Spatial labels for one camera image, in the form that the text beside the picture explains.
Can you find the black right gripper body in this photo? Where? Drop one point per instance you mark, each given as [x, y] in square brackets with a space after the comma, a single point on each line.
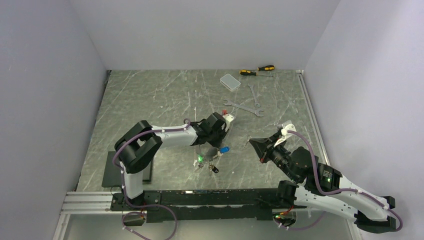
[278, 154]

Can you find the small silver key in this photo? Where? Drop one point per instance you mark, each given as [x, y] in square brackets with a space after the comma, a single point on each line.
[247, 141]

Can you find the metal key organizer plate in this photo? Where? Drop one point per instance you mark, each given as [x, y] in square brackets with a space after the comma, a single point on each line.
[209, 156]

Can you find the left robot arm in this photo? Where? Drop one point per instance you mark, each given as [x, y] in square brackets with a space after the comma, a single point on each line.
[138, 147]

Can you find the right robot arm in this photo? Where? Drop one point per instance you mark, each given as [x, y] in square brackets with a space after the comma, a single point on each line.
[316, 185]

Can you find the large silver wrench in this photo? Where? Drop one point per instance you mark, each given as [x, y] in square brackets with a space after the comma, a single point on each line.
[256, 111]

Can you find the blue key tag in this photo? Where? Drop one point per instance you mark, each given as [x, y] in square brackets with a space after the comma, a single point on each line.
[224, 149]

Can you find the small silver wrench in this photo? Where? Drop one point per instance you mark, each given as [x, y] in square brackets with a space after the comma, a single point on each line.
[254, 95]

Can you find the clear plastic box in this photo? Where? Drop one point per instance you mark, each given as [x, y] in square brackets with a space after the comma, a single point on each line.
[230, 82]

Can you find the yellow black screwdriver front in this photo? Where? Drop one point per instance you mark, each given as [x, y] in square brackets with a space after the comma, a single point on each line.
[245, 72]

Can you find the yellow black screwdriver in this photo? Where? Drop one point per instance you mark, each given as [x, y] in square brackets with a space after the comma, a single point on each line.
[245, 72]
[266, 68]

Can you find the yellow black screwdriver rear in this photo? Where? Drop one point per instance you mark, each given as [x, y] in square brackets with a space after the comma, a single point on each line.
[266, 68]

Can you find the black flat box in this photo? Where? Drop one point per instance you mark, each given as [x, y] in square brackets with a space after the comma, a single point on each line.
[111, 175]

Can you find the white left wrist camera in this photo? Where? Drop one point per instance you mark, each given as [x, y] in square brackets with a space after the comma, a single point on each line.
[228, 119]

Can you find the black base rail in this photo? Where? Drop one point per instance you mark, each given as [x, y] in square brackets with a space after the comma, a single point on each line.
[254, 203]

